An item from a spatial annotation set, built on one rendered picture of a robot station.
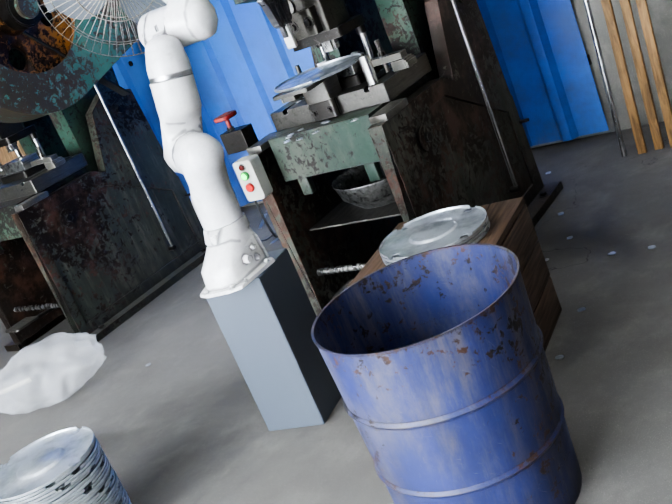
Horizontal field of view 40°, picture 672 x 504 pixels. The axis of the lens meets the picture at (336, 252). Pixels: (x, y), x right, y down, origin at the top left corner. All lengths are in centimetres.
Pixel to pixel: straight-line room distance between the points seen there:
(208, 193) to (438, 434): 95
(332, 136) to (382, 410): 128
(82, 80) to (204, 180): 172
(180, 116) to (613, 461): 128
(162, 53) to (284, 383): 90
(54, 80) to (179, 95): 160
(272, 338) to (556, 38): 200
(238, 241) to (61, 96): 167
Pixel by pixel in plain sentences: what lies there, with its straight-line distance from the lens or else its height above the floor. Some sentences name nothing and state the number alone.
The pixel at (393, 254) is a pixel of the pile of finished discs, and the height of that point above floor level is 38.
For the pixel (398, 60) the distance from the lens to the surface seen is 282.
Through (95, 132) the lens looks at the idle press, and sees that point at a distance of 417.
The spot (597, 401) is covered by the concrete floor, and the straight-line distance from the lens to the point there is 216.
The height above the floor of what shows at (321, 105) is 69.
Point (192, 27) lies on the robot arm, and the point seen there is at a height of 107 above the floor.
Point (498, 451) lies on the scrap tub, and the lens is 171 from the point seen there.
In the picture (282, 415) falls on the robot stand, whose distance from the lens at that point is 252.
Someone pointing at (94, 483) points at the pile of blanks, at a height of 17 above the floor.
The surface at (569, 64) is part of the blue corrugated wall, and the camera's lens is 389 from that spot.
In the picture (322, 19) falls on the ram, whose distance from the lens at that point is 284.
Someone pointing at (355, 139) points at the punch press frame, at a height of 58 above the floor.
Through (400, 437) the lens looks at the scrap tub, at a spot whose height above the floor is 30.
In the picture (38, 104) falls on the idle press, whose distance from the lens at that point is 378.
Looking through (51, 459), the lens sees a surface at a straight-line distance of 243.
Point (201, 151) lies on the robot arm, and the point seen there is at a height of 80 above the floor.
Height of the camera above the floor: 114
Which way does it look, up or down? 18 degrees down
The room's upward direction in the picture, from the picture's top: 23 degrees counter-clockwise
